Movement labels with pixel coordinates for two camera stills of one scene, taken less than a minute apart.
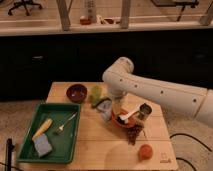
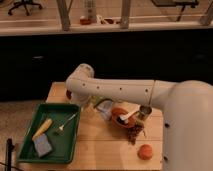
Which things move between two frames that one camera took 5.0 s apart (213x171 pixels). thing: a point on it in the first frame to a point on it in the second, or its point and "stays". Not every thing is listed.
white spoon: [125, 117] stays
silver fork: [60, 129] stays
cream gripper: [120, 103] to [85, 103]
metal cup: [145, 110] stays
